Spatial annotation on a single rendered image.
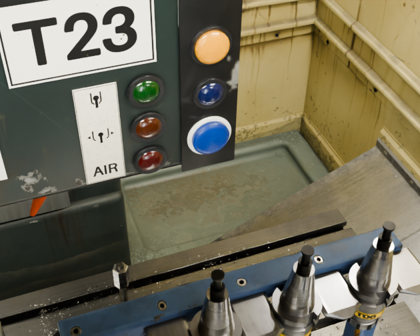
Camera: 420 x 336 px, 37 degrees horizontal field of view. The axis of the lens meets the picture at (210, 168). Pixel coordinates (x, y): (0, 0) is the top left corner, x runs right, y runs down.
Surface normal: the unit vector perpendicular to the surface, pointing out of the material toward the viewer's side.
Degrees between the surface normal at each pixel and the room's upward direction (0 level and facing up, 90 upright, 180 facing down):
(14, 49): 90
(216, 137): 88
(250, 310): 0
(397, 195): 24
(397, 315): 0
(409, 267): 0
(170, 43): 90
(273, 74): 90
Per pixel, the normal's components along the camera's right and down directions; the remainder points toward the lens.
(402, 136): -0.94, 0.22
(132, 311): 0.01, -0.74
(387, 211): -0.37, -0.58
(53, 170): 0.35, 0.63
